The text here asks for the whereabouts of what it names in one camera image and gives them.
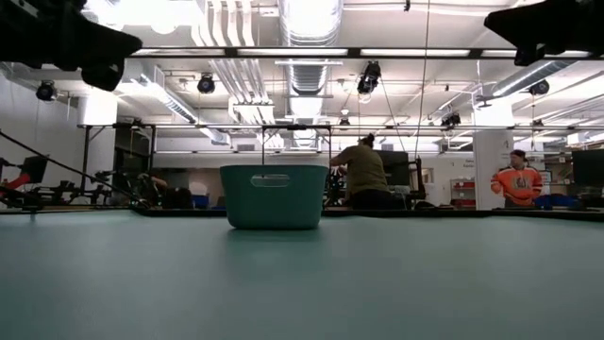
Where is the black metal rack frame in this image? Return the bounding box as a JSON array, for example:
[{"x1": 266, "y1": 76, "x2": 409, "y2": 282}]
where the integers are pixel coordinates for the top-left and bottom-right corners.
[{"x1": 261, "y1": 124, "x2": 333, "y2": 166}]

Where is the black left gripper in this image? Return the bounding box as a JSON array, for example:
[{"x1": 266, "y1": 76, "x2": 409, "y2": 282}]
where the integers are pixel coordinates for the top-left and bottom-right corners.
[{"x1": 0, "y1": 0, "x2": 143, "y2": 92}]

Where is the thin black cable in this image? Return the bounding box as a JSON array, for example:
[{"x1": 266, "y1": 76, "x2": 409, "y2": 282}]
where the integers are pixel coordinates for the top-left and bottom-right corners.
[{"x1": 0, "y1": 130, "x2": 152, "y2": 209}]

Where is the black monitor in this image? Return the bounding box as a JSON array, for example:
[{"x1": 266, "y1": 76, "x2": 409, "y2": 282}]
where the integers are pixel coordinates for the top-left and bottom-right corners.
[
  {"x1": 571, "y1": 148, "x2": 604, "y2": 186},
  {"x1": 21, "y1": 155, "x2": 50, "y2": 184},
  {"x1": 379, "y1": 149, "x2": 411, "y2": 186}
]

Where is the black overhead light bar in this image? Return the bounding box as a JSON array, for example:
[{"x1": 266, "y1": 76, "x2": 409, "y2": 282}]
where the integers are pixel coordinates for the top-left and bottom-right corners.
[{"x1": 131, "y1": 46, "x2": 591, "y2": 60}]

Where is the white square column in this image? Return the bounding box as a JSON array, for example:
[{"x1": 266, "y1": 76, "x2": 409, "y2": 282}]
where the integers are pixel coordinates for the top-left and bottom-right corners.
[{"x1": 473, "y1": 106, "x2": 516, "y2": 211}]

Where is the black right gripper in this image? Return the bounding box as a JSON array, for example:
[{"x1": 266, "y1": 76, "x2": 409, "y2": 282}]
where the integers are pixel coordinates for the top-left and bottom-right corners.
[{"x1": 483, "y1": 0, "x2": 604, "y2": 67}]

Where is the silver ventilation duct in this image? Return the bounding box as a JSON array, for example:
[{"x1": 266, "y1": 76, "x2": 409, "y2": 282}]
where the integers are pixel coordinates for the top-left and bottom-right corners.
[{"x1": 277, "y1": 0, "x2": 344, "y2": 95}]

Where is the shelf with red bins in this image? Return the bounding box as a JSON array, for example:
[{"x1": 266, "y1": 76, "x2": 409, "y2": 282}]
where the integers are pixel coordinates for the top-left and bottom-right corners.
[{"x1": 450, "y1": 178, "x2": 477, "y2": 209}]

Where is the person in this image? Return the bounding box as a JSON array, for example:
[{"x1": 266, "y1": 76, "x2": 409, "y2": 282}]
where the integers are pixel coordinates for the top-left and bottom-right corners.
[
  {"x1": 490, "y1": 149, "x2": 544, "y2": 209},
  {"x1": 328, "y1": 133, "x2": 407, "y2": 211},
  {"x1": 136, "y1": 173, "x2": 194, "y2": 210}
]

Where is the green table mat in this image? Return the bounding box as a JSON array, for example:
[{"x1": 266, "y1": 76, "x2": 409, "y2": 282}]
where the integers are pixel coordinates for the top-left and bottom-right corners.
[{"x1": 0, "y1": 210, "x2": 604, "y2": 340}]

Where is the teal plastic bin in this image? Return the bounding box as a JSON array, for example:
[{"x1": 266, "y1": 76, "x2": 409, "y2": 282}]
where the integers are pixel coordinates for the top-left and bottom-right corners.
[{"x1": 219, "y1": 163, "x2": 330, "y2": 231}]

